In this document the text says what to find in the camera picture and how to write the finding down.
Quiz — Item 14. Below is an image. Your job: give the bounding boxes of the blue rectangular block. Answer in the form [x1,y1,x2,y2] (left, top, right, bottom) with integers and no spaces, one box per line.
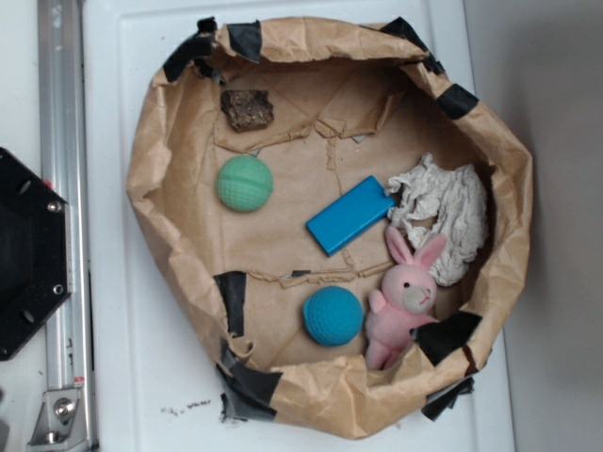
[306,176,395,256]

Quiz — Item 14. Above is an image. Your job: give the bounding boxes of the brown rough rock block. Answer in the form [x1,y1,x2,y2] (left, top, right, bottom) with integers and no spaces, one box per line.
[220,89,274,132]

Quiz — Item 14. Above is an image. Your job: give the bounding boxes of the green dimpled ball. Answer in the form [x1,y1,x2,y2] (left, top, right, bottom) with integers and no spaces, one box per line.
[217,155,273,212]

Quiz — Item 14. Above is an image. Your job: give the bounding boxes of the blue dimpled ball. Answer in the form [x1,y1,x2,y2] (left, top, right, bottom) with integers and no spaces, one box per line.
[302,286,364,347]

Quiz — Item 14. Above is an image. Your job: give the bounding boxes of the pink plush bunny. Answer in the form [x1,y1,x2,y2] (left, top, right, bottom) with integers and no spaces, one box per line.
[365,226,447,370]

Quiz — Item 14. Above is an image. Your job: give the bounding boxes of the brown paper bag bin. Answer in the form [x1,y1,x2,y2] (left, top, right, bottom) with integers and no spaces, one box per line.
[127,17,533,439]

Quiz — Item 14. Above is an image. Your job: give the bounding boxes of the crumpled white cloth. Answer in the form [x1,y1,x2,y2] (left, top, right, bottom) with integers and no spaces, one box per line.
[385,153,488,286]

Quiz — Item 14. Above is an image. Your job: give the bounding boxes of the white plastic tray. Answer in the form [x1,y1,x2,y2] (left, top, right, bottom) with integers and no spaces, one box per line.
[83,1,514,451]

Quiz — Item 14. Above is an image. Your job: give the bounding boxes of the aluminium extrusion rail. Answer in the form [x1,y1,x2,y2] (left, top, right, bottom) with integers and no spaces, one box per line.
[37,1,99,451]

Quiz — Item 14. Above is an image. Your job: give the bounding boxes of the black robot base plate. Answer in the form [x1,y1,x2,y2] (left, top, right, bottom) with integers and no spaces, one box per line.
[1,148,70,362]

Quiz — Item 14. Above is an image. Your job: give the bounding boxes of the metal corner bracket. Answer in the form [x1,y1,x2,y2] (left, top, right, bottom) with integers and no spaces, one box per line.
[26,388,89,451]

